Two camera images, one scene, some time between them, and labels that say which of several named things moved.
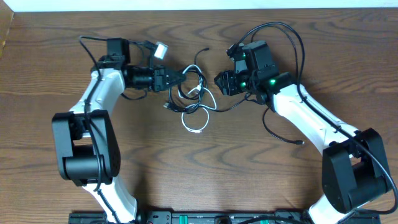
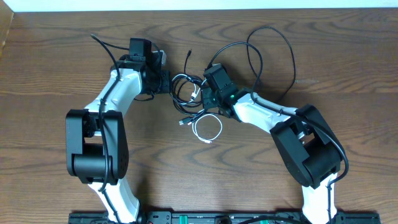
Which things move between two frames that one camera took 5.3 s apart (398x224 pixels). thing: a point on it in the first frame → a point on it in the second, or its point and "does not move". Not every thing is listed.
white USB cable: (197, 89) → (202, 115)
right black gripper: (227, 86) → (206, 102)
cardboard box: (7, 14) does not move
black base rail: (217, 217) does not move
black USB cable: (205, 83) → (248, 43)
